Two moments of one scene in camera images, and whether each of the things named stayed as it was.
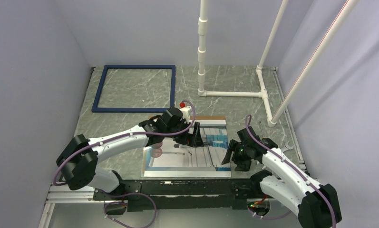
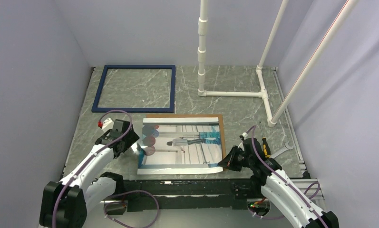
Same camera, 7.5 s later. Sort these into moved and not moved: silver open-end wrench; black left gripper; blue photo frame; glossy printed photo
Moved: black left gripper; glossy printed photo
Not moved: silver open-end wrench; blue photo frame
